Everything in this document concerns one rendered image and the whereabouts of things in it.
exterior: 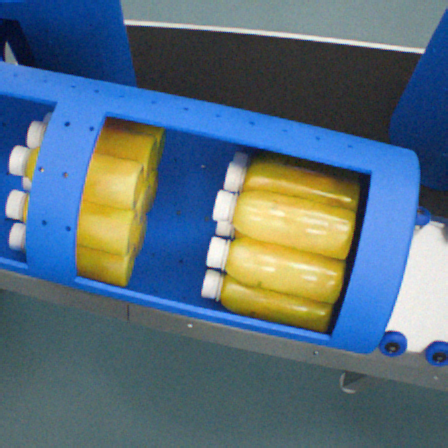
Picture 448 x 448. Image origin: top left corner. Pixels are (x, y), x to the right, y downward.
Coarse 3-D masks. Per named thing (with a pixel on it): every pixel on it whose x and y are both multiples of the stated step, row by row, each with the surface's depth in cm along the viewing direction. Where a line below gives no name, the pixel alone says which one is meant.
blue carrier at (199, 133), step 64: (0, 64) 118; (0, 128) 135; (64, 128) 109; (192, 128) 111; (256, 128) 112; (320, 128) 117; (0, 192) 136; (64, 192) 108; (192, 192) 135; (384, 192) 108; (0, 256) 126; (64, 256) 111; (192, 256) 133; (384, 256) 106; (256, 320) 115; (384, 320) 108
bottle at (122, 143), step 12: (108, 132) 120; (120, 132) 121; (132, 132) 121; (96, 144) 120; (108, 144) 120; (120, 144) 120; (132, 144) 120; (144, 144) 120; (156, 144) 123; (120, 156) 120; (132, 156) 119; (144, 156) 119; (144, 168) 120; (144, 180) 122
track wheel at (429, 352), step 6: (432, 342) 129; (438, 342) 128; (444, 342) 128; (426, 348) 129; (432, 348) 128; (438, 348) 128; (444, 348) 127; (426, 354) 129; (432, 354) 128; (438, 354) 128; (444, 354) 128; (426, 360) 130; (432, 360) 129; (438, 360) 129; (444, 360) 129; (438, 366) 130
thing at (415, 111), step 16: (432, 48) 175; (432, 64) 176; (416, 80) 191; (432, 80) 178; (416, 96) 192; (432, 96) 182; (400, 112) 209; (416, 112) 195; (432, 112) 186; (400, 128) 210; (416, 128) 199; (432, 128) 191; (400, 144) 214; (416, 144) 204; (432, 144) 197; (432, 160) 204; (432, 176) 212
